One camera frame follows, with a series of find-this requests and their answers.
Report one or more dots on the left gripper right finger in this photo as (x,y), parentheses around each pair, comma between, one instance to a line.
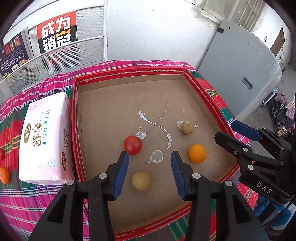
(235,220)

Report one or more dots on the dark cookbook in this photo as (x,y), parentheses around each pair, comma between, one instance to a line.
(13,55)

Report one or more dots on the red tomato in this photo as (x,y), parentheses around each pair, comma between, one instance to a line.
(2,154)
(132,145)

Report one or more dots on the kiwi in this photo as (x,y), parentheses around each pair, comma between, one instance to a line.
(141,181)
(187,127)

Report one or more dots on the red cardboard tray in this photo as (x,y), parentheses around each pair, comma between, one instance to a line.
(151,103)

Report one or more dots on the orange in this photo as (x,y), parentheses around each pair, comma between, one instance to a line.
(197,154)

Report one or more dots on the white tissue pack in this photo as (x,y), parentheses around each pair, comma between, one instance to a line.
(45,155)

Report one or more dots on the blue gloved right hand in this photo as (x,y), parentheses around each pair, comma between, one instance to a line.
(278,216)

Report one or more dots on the red black book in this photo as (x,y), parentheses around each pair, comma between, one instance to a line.
(57,32)

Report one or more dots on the grey cabinet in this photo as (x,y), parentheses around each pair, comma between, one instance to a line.
(240,68)

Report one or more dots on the red tomato back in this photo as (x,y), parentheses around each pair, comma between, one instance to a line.
(2,154)

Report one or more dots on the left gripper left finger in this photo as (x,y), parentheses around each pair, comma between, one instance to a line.
(63,218)

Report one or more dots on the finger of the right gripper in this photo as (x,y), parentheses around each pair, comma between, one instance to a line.
(244,152)
(270,141)

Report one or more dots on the large orange tangerine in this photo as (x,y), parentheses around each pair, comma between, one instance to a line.
(5,176)

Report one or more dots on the plaid tablecloth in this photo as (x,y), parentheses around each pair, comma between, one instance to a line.
(23,204)

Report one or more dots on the white metal mesh rack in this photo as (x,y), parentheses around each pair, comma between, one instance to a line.
(90,47)

